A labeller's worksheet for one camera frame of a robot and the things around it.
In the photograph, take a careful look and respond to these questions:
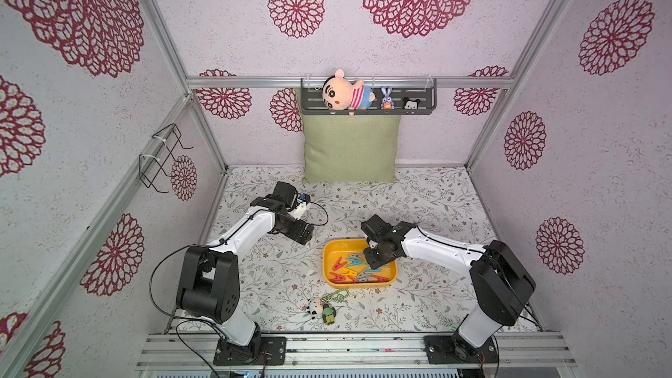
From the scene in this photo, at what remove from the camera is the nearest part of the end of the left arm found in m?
0.65

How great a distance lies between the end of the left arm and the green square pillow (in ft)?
1.06

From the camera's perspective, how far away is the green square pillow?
0.97 meters
